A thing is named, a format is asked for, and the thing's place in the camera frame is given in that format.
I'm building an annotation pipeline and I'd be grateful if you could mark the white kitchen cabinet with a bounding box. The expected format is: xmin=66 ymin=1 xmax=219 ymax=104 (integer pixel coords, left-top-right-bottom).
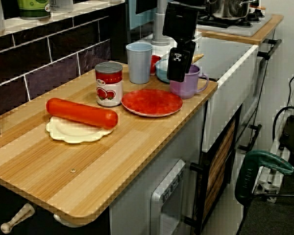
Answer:
xmin=109 ymin=102 xmax=206 ymax=235

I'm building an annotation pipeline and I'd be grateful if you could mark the dark tiled backsplash with shelf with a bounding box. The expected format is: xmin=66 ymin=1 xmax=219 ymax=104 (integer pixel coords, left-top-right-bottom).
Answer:
xmin=0 ymin=2 xmax=128 ymax=116

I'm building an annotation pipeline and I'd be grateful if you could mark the red toy sausage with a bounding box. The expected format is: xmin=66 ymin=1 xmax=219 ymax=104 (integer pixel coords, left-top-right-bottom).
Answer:
xmin=46 ymin=97 xmax=119 ymax=130

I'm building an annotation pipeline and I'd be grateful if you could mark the light blue plastic tumbler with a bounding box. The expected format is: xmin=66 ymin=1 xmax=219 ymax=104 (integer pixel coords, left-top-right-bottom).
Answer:
xmin=126 ymin=43 xmax=154 ymax=85

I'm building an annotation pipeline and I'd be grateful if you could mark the looped black cable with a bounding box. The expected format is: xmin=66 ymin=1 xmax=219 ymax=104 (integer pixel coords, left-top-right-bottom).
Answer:
xmin=271 ymin=106 xmax=294 ymax=147

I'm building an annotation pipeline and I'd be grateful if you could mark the white toy sink unit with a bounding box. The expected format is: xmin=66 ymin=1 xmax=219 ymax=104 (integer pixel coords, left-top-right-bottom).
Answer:
xmin=131 ymin=30 xmax=259 ymax=152

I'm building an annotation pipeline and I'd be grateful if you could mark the toy ice cream cone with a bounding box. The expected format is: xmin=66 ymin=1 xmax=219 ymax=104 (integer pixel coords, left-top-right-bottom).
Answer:
xmin=191 ymin=53 xmax=204 ymax=65

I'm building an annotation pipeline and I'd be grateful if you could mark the grey toy faucet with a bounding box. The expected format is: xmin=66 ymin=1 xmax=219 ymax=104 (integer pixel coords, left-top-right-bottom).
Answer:
xmin=150 ymin=0 xmax=171 ymax=47

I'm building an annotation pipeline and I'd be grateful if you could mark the grey toy stove top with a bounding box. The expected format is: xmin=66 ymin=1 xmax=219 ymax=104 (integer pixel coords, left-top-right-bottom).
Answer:
xmin=178 ymin=9 xmax=274 ymax=37

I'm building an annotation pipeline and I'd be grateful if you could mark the cream tap knob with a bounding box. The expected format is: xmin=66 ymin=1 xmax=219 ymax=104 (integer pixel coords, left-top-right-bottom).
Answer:
xmin=0 ymin=203 xmax=35 ymax=234

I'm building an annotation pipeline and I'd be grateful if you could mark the short black cabinet handle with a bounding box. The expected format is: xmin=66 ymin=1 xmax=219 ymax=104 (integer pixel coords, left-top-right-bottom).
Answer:
xmin=239 ymin=124 xmax=262 ymax=151

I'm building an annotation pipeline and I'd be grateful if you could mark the purple plastic mug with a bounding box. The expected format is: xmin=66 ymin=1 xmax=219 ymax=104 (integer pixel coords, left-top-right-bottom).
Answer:
xmin=169 ymin=64 xmax=210 ymax=100

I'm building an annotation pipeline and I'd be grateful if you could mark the long black cabinet handle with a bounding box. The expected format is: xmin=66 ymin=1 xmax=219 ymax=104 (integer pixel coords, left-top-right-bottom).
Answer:
xmin=257 ymin=38 xmax=282 ymax=59

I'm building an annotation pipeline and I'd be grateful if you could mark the black framed oven door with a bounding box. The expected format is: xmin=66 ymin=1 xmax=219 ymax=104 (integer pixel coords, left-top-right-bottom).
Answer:
xmin=190 ymin=105 xmax=243 ymax=228

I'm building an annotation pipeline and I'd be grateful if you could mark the dark vertical post panel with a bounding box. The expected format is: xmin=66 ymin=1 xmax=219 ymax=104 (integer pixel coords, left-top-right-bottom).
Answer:
xmin=107 ymin=0 xmax=133 ymax=65

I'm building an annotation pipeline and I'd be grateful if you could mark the light blue bowl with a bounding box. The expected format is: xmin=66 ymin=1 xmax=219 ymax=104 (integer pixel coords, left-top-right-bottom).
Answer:
xmin=155 ymin=58 xmax=172 ymax=83

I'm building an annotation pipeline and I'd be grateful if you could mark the green labelled can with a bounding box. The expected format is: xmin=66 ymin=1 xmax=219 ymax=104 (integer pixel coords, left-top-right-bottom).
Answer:
xmin=16 ymin=0 xmax=51 ymax=20

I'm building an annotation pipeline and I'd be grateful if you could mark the red and white toy sushi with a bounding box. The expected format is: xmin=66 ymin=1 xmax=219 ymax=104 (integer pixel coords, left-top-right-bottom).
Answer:
xmin=150 ymin=55 xmax=162 ymax=76

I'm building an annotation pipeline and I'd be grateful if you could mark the steel cooking pot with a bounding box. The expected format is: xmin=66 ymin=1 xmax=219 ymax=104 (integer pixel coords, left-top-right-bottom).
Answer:
xmin=207 ymin=0 xmax=257 ymax=22

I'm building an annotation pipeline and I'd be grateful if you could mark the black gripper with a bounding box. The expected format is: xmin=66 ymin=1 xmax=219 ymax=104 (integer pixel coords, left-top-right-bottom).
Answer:
xmin=162 ymin=1 xmax=199 ymax=83

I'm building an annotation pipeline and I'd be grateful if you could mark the tomato print tin can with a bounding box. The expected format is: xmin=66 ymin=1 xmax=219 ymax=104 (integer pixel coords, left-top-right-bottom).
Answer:
xmin=95 ymin=62 xmax=124 ymax=108

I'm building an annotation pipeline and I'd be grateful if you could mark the grey ice dispenser panel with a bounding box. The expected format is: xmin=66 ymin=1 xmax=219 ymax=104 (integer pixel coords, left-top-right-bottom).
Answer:
xmin=150 ymin=159 xmax=187 ymax=235

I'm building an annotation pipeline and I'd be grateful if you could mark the red round plate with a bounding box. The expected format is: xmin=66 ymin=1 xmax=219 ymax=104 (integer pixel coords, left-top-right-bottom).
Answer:
xmin=121 ymin=89 xmax=184 ymax=118

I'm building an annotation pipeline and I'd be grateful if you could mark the small white lidded jar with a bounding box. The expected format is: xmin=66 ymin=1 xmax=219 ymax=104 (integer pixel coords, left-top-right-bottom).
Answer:
xmin=49 ymin=0 xmax=74 ymax=13

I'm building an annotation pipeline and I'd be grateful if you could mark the cream scalloped plate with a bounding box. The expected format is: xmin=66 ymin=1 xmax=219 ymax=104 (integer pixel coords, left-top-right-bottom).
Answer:
xmin=45 ymin=116 xmax=115 ymax=144

